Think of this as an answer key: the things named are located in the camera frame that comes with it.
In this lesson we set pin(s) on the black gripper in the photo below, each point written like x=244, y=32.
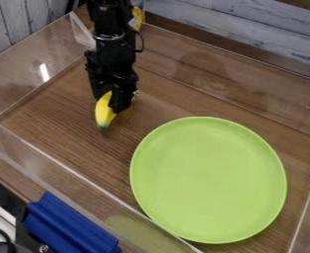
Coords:
x=109, y=68

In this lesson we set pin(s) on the yellow toy banana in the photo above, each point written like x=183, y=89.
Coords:
x=104, y=114

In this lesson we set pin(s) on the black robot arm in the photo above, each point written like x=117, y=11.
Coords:
x=111, y=16

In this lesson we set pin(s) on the green round plate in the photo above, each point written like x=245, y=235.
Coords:
x=208, y=180

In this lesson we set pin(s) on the yellow labelled tin can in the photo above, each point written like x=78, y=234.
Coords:
x=139, y=17

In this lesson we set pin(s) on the clear acrylic enclosure wall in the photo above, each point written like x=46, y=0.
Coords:
x=53, y=151

